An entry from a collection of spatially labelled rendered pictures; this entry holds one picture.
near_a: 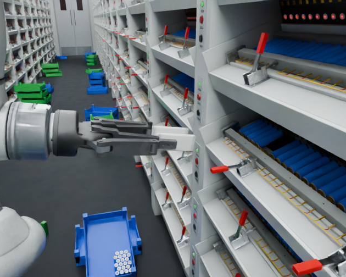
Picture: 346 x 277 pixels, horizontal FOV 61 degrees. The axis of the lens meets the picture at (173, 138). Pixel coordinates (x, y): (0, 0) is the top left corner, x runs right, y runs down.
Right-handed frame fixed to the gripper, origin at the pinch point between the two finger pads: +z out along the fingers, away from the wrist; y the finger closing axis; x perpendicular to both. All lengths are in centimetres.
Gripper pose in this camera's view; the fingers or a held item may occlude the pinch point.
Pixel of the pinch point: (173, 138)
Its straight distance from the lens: 53.7
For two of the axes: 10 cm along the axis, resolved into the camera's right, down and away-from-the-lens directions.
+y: -2.8, -3.6, 8.9
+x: -1.5, 9.3, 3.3
